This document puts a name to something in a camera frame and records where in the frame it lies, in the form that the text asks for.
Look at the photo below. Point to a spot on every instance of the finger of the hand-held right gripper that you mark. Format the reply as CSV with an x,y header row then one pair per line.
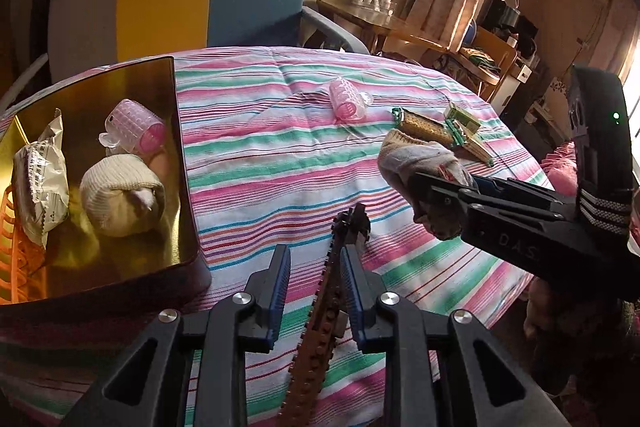
x,y
450,184
440,213

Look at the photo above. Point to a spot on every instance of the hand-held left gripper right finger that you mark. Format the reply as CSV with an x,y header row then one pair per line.
x,y
352,287

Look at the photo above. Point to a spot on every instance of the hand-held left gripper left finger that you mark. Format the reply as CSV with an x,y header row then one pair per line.
x,y
277,287

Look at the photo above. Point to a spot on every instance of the white beige sock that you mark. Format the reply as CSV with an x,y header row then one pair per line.
x,y
420,157

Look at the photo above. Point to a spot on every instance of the cracker packet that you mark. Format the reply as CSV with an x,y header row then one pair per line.
x,y
475,149
425,127

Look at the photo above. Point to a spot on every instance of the brown toothed hair clip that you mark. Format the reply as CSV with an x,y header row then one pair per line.
x,y
320,322

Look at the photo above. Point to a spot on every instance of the green white carton box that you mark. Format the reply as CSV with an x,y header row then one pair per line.
x,y
462,117

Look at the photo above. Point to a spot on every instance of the pink hair roller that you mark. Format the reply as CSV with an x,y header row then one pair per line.
x,y
345,99
135,124

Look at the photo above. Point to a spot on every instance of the white sock ball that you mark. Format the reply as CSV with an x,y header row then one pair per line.
x,y
115,197

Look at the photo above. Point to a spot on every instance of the gold metal tin container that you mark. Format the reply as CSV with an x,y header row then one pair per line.
x,y
145,97

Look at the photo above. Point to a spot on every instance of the white snack packet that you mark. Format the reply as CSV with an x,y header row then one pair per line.
x,y
40,187

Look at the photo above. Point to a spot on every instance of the orange plastic basket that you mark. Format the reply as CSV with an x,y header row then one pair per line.
x,y
15,257

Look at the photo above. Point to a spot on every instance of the person's right forearm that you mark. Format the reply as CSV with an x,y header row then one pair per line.
x,y
605,212

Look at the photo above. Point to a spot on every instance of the person's right hand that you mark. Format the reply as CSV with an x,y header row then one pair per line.
x,y
542,322

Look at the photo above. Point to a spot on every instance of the pink blanket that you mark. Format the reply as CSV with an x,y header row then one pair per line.
x,y
562,167

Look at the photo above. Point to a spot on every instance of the pink green striped tablecloth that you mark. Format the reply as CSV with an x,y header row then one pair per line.
x,y
260,167

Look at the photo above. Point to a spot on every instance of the wooden chair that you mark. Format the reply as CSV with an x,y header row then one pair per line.
x,y
500,52

